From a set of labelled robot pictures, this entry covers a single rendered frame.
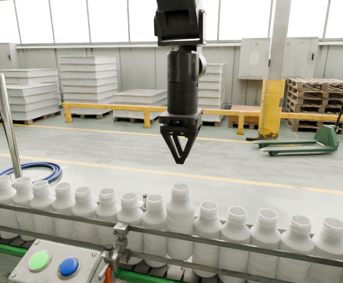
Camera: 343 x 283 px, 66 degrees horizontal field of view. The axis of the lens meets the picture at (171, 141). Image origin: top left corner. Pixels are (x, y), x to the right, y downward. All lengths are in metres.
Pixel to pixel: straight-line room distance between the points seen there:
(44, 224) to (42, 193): 0.08
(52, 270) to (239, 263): 0.35
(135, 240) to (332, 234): 0.39
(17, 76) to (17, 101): 1.32
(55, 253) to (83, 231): 0.13
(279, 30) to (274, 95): 1.07
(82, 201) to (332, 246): 0.51
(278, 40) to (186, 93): 4.68
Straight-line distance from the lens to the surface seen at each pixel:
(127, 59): 8.18
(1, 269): 0.89
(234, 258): 0.58
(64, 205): 0.68
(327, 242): 0.59
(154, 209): 0.58
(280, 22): 5.13
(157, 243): 0.62
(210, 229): 0.57
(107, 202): 0.62
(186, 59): 0.46
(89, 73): 6.79
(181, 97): 0.46
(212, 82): 5.82
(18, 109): 6.92
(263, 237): 0.57
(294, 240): 0.57
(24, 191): 0.76
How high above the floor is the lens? 1.45
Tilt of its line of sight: 18 degrees down
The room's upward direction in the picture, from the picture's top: straight up
